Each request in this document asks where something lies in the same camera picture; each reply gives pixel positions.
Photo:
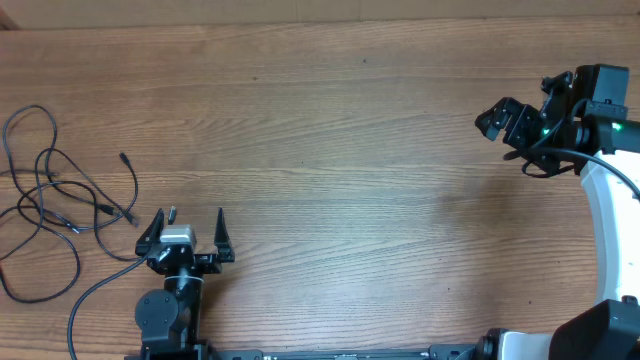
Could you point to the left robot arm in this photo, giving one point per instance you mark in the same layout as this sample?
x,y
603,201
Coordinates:
x,y
169,318

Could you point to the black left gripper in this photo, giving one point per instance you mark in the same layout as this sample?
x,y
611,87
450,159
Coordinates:
x,y
211,262

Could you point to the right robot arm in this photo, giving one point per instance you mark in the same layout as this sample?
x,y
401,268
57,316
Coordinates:
x,y
581,127

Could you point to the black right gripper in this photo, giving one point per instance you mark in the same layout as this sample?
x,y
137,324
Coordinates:
x,y
499,116

